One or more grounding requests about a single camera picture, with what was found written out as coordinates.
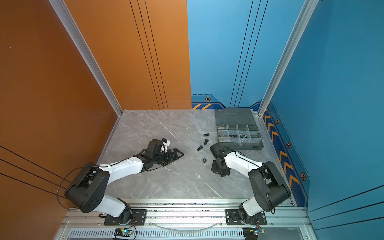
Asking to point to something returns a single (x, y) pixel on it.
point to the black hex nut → (204, 160)
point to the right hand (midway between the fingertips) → (215, 172)
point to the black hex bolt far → (206, 135)
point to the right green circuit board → (251, 233)
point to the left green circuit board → (125, 232)
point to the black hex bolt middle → (206, 140)
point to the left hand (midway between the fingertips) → (180, 155)
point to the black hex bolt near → (199, 148)
